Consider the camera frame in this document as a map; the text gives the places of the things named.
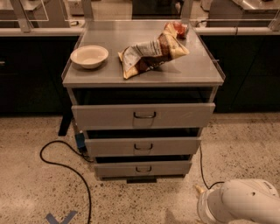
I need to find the black cable right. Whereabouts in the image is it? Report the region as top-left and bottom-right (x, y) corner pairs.
(199, 145), (226, 191)

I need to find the crumpled chip bag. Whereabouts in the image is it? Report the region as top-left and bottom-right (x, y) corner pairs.
(118, 31), (189, 80)

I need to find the black cable left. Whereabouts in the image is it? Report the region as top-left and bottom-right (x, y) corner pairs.
(39, 140), (95, 224)

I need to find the grey bottom drawer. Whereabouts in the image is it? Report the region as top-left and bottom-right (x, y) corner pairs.
(94, 161), (192, 179)

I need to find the dark counter left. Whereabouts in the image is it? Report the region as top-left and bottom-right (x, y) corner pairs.
(0, 35), (79, 115)

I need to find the red snack bag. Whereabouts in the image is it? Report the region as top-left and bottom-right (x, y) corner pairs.
(164, 22), (188, 39)

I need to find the white ceramic bowl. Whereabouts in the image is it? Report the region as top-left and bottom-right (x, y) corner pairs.
(70, 45), (109, 69)

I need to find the grey middle drawer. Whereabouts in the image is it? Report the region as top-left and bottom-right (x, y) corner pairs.
(85, 137), (201, 157)

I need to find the grey drawer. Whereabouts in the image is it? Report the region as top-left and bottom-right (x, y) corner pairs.
(85, 137), (201, 157)
(72, 103), (215, 130)
(94, 161), (192, 179)

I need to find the blue power adapter box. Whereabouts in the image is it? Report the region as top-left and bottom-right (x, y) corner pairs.
(75, 133), (87, 153)

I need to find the dark counter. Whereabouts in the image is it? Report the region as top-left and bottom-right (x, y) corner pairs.
(200, 34), (280, 113)
(0, 35), (79, 115)

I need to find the dark counter right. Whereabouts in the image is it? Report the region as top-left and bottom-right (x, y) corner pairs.
(200, 34), (280, 113)

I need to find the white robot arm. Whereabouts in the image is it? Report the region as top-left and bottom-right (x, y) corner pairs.
(195, 179), (280, 224)

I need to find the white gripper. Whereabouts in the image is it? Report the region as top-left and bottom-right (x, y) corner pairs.
(194, 185), (227, 224)

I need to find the black cable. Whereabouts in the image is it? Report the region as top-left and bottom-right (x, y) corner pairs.
(39, 140), (95, 224)
(199, 145), (226, 191)

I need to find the blue tape cross marker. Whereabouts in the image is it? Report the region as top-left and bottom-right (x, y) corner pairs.
(45, 210), (78, 224)

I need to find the grey top drawer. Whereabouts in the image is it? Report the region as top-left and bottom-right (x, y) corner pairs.
(72, 103), (215, 130)

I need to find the grey metal drawer cabinet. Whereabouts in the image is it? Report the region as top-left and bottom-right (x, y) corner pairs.
(63, 20), (224, 180)

